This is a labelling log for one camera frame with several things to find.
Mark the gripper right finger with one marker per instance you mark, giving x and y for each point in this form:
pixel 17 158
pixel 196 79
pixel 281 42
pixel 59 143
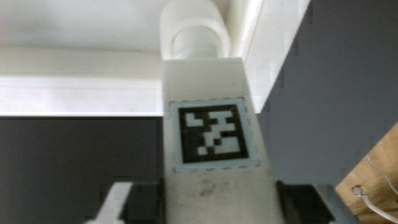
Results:
pixel 304 205

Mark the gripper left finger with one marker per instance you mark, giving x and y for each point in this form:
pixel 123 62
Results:
pixel 132 205

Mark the white table leg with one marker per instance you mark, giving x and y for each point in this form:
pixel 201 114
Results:
pixel 219 183

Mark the white square table top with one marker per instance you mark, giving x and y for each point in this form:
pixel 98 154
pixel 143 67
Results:
pixel 81 52

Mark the wooden board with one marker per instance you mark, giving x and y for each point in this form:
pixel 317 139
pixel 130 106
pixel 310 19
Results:
pixel 368 187

